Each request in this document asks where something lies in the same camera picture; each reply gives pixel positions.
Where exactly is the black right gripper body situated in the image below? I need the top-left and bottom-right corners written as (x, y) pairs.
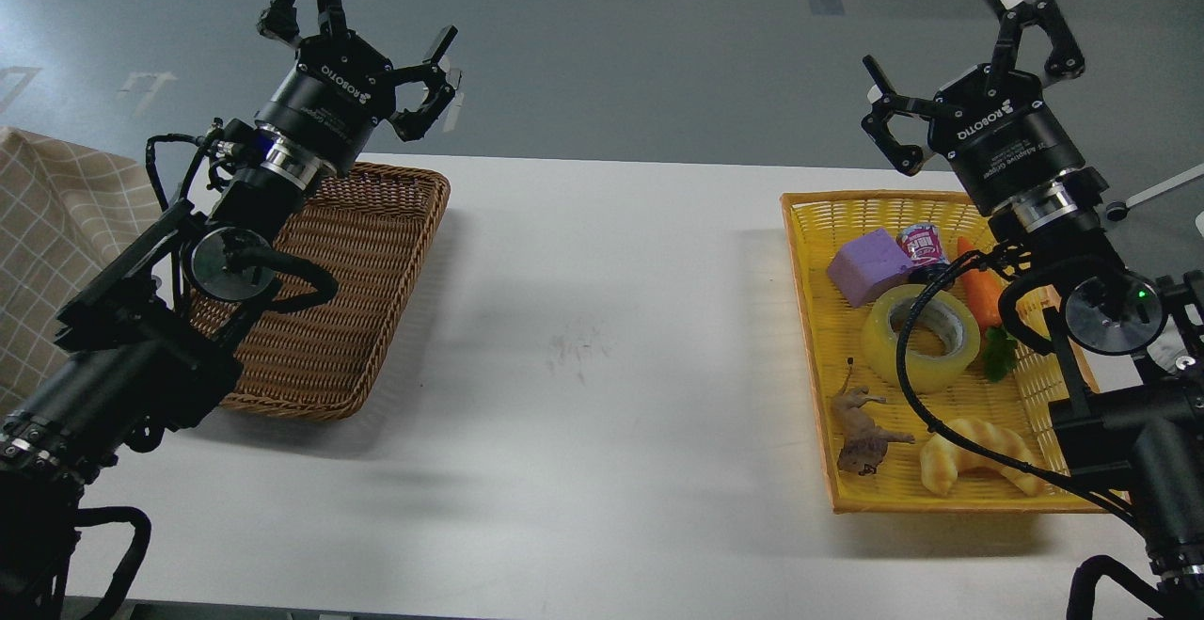
top-left (929, 66), bottom-right (1086, 215)

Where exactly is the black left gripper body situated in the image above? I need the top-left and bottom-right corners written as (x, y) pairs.
top-left (255, 33), bottom-right (394, 175)

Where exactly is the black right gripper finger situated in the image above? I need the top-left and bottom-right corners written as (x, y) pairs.
top-left (861, 57), bottom-right (942, 177)
top-left (972, 0), bottom-right (1086, 87)

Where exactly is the yellow tape roll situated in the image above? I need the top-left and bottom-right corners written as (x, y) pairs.
top-left (861, 284), bottom-right (981, 394)

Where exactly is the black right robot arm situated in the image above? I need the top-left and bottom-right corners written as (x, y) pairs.
top-left (862, 0), bottom-right (1203, 619)

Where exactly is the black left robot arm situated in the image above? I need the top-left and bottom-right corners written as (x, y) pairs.
top-left (2, 0), bottom-right (459, 619)

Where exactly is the brown wicker basket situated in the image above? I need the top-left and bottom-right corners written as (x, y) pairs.
top-left (184, 163), bottom-right (452, 421)

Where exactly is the small pink can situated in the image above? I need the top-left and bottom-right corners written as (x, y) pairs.
top-left (897, 222), bottom-right (951, 284)

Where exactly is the white office chair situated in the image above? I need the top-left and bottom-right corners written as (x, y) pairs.
top-left (1102, 163), bottom-right (1203, 230)

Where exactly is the purple foam block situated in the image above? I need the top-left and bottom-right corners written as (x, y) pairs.
top-left (826, 229), bottom-right (915, 309)

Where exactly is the orange toy carrot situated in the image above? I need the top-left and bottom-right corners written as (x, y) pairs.
top-left (960, 267), bottom-right (1019, 383)

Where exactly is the yellow plastic basket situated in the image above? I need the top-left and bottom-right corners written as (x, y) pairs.
top-left (780, 190), bottom-right (1096, 514)

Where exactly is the beige checkered cloth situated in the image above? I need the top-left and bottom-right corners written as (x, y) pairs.
top-left (1, 126), bottom-right (163, 413)

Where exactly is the toy croissant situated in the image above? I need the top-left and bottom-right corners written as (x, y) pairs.
top-left (920, 418), bottom-right (1047, 497)

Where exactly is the brown toy lion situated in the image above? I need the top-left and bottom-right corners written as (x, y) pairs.
top-left (830, 356), bottom-right (916, 477)

